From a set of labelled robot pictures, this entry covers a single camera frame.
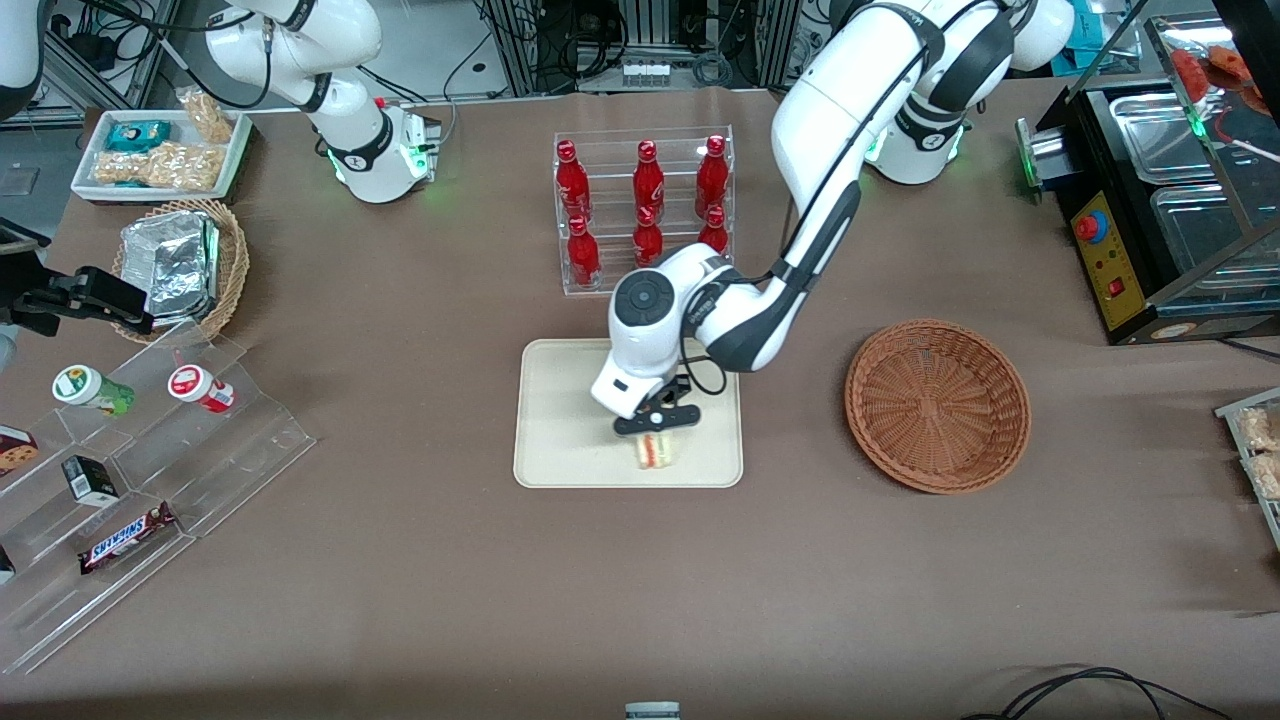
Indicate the triangle sandwich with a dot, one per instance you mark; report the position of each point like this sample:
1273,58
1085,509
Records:
655,452

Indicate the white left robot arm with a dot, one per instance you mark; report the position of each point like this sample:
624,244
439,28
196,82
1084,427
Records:
830,100

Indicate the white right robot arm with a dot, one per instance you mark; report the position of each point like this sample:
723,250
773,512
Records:
300,40

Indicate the beige rectangular tray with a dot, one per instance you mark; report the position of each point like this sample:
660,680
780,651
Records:
560,420

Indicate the white snack tray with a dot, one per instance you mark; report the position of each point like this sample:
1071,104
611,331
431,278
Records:
90,185

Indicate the wicker basket with foil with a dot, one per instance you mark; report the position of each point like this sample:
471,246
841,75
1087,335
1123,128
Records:
232,270

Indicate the round brown wicker basket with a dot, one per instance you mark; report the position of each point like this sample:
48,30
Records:
935,405

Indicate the tray with pastry bags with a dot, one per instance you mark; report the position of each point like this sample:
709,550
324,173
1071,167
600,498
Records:
1262,450

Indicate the silver foil container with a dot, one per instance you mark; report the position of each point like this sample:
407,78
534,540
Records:
170,265

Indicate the green lidded yogurt cup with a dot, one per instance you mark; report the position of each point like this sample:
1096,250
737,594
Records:
85,388

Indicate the red lidded yogurt cup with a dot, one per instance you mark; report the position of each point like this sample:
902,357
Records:
195,385

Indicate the red cola bottle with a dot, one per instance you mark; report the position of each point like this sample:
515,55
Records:
571,180
583,255
647,242
711,172
648,180
713,232

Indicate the large clear nut bag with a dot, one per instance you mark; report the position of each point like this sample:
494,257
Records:
160,165

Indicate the chocolate cookie box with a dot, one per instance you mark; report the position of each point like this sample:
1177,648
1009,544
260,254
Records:
15,450

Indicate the teal snack packet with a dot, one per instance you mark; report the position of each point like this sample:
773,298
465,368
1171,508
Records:
138,134

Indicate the small black carton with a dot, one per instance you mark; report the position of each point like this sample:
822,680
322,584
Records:
90,480

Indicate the clear acrylic bottle rack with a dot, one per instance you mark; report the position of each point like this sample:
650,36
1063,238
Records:
610,200

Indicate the clear acrylic stepped display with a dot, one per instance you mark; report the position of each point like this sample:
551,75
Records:
230,450

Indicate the small clear nut bag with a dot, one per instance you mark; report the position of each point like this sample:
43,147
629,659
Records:
208,115

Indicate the Snickers chocolate bar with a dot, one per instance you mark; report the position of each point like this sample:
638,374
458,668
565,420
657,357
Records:
125,540

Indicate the black food warmer machine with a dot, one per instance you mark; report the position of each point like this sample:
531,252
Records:
1110,260

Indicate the steel warmer pan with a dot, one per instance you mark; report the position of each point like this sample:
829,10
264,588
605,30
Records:
1165,130
1200,235

